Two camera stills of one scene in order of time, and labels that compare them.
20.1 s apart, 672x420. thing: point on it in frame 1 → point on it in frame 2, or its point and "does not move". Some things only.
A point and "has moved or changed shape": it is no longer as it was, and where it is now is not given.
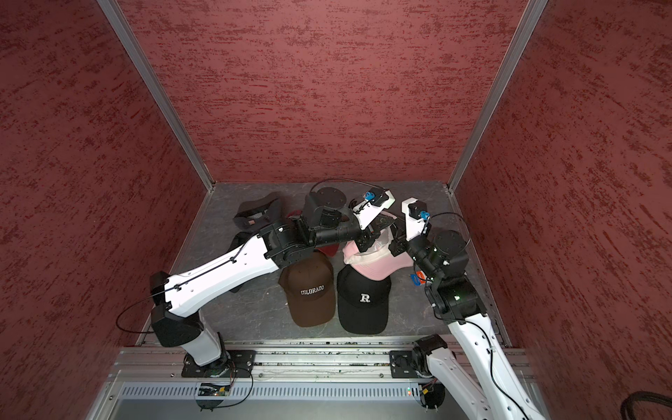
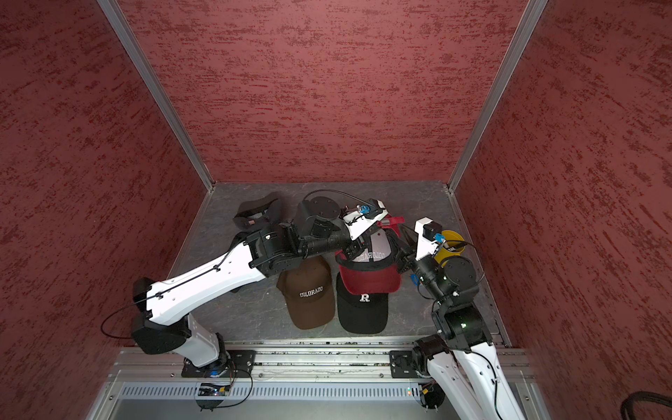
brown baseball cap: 311,290 does not move
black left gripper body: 363,236 → 352,247
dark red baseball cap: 327,248 has moved or changed shape
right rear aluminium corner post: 524,31 does not move
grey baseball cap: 255,214 does not move
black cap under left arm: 237,241 does not move
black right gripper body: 400,242 → 407,260
